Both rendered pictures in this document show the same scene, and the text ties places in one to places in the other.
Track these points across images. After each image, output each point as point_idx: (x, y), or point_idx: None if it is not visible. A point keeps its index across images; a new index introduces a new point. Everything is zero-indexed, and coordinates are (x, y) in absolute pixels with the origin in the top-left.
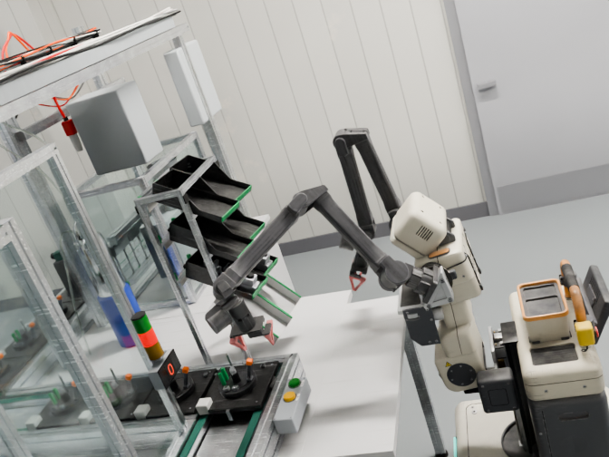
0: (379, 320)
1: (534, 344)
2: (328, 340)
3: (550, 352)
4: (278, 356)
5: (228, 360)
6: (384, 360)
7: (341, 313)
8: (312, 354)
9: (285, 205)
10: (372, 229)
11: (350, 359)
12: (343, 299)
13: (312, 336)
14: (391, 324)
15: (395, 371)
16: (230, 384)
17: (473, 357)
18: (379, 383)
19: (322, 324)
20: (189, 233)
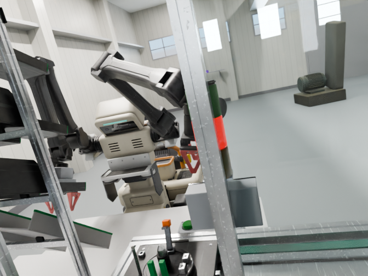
0: (97, 227)
1: (173, 179)
2: (95, 256)
3: (183, 175)
4: (127, 251)
5: (137, 257)
6: (157, 215)
7: (54, 255)
8: (109, 264)
9: (109, 55)
10: (69, 147)
11: (140, 234)
12: (29, 258)
13: (73, 271)
14: (110, 220)
15: (174, 208)
16: (171, 271)
17: (167, 197)
18: (184, 213)
19: (56, 267)
20: None
